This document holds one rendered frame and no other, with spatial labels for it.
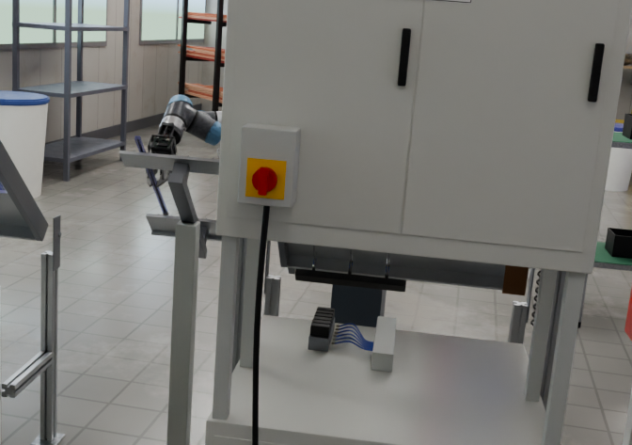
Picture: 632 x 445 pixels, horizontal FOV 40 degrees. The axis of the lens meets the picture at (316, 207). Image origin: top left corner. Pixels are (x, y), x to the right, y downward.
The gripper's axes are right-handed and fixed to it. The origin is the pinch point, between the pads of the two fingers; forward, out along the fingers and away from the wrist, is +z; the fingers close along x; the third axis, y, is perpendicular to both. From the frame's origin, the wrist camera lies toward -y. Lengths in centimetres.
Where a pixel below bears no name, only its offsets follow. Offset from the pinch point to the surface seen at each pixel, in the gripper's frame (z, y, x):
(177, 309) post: 25.0, -26.0, 9.7
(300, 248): 5.2, -16.0, 43.7
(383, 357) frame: 57, 10, 70
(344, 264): 6, -20, 57
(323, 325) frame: 47, 6, 55
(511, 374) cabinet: 54, 3, 101
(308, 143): 55, 74, 52
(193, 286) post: 20.4, -19.9, 14.1
